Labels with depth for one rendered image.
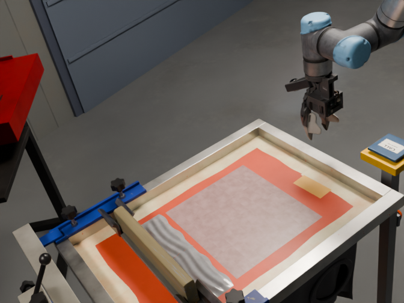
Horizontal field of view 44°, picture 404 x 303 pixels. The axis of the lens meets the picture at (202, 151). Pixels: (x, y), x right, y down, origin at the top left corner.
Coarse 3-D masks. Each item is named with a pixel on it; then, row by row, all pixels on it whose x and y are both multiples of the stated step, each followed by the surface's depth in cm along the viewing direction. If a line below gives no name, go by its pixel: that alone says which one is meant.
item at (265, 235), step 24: (288, 192) 145; (240, 216) 141; (264, 216) 139; (288, 216) 137; (312, 216) 136; (336, 216) 134; (216, 240) 135; (240, 240) 133; (264, 240) 132; (288, 240) 130; (216, 264) 128; (240, 264) 127; (264, 264) 126; (144, 288) 127; (240, 288) 121
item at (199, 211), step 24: (240, 168) 158; (264, 168) 156; (288, 168) 154; (192, 192) 153; (216, 192) 151; (240, 192) 149; (264, 192) 147; (168, 216) 146; (192, 216) 144; (216, 216) 143; (120, 240) 142; (192, 240) 137; (120, 264) 135; (144, 264) 133
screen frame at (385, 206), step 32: (256, 128) 169; (192, 160) 160; (320, 160) 149; (160, 192) 155; (384, 192) 133; (96, 224) 145; (352, 224) 126; (64, 256) 136; (320, 256) 120; (96, 288) 125; (288, 288) 116
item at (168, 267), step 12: (120, 216) 134; (132, 216) 134; (120, 228) 141; (132, 228) 130; (132, 240) 134; (144, 240) 125; (144, 252) 129; (156, 252) 121; (156, 264) 123; (168, 264) 117; (168, 276) 118; (180, 276) 114; (180, 288) 114; (192, 288) 113; (192, 300) 115
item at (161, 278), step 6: (126, 240) 136; (132, 246) 133; (138, 252) 131; (144, 258) 129; (150, 264) 127; (150, 270) 126; (156, 270) 125; (156, 276) 124; (162, 276) 123; (162, 282) 122; (168, 282) 121; (168, 288) 120; (174, 294) 118
